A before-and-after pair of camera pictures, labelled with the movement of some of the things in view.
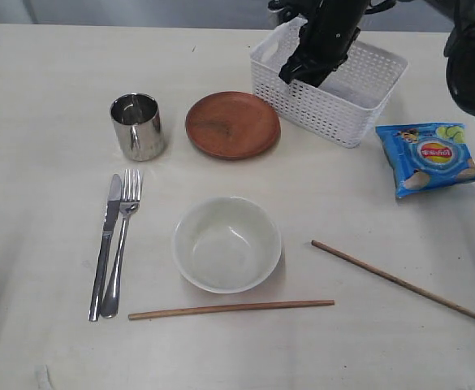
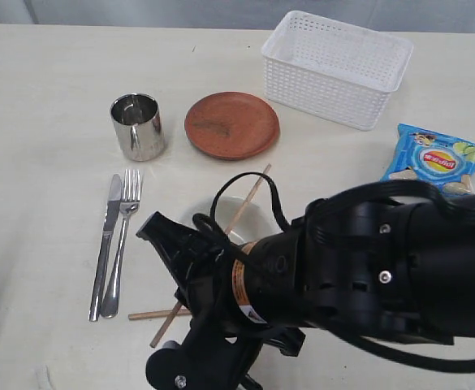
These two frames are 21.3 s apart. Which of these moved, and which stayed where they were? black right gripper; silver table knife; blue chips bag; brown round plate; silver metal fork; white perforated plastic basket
Moved: white perforated plastic basket; blue chips bag; black right gripper
Stayed: brown round plate; silver metal fork; silver table knife
